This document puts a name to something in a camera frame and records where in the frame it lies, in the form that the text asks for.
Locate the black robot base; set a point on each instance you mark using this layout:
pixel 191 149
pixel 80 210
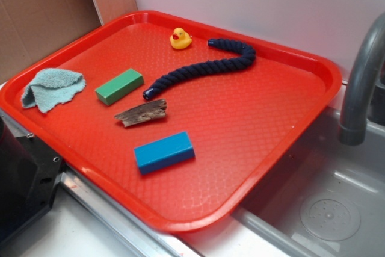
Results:
pixel 30 173

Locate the blue wooden block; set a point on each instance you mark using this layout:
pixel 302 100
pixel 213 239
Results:
pixel 163 153

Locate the green wooden block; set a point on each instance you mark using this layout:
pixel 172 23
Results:
pixel 118 87

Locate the red plastic tray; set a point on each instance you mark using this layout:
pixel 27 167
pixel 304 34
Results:
pixel 239 123

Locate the brown driftwood piece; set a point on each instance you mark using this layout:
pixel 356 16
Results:
pixel 143 113

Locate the yellow rubber duck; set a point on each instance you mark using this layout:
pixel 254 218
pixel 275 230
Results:
pixel 180 39

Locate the light blue cloth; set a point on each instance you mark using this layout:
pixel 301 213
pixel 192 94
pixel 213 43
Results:
pixel 51 87

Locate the grey plastic sink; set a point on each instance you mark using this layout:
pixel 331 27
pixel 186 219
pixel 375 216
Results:
pixel 322 198

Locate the grey faucet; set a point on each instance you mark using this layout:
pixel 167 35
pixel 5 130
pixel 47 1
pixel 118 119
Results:
pixel 364 96

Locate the brown cardboard panel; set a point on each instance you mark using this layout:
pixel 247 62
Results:
pixel 33 29

